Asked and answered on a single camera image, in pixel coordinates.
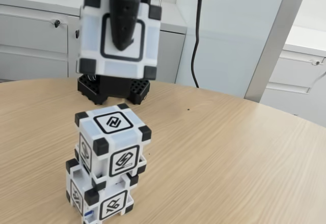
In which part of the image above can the white cube layers symbol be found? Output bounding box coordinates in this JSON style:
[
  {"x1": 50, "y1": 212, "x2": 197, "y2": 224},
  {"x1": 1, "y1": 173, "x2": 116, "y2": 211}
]
[{"x1": 75, "y1": 0, "x2": 163, "y2": 80}]

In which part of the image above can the white cube lightning symbol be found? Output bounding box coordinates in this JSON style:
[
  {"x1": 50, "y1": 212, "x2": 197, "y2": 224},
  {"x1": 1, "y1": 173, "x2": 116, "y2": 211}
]
[{"x1": 74, "y1": 103, "x2": 152, "y2": 184}]

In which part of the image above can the long white drawer cabinet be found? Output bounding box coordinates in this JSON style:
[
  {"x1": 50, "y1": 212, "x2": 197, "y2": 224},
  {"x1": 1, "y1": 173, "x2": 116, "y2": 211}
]
[{"x1": 0, "y1": 0, "x2": 188, "y2": 85}]

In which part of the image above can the grey metal pillar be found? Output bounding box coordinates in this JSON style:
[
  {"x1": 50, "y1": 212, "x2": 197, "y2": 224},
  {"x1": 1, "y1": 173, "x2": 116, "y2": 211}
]
[{"x1": 243, "y1": 0, "x2": 311, "y2": 104}]

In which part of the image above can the small white drawer cabinet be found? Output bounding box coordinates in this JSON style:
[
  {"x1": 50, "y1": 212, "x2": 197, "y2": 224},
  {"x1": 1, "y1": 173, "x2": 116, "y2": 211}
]
[{"x1": 261, "y1": 42, "x2": 326, "y2": 128}]

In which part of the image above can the white cube lamp symbol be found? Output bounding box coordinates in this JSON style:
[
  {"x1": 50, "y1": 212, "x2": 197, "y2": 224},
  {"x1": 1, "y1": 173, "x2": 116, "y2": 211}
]
[{"x1": 65, "y1": 157, "x2": 140, "y2": 222}]

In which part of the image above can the black camera cable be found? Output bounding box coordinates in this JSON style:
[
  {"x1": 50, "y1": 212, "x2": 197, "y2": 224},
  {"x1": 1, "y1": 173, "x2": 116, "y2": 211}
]
[{"x1": 191, "y1": 0, "x2": 204, "y2": 89}]

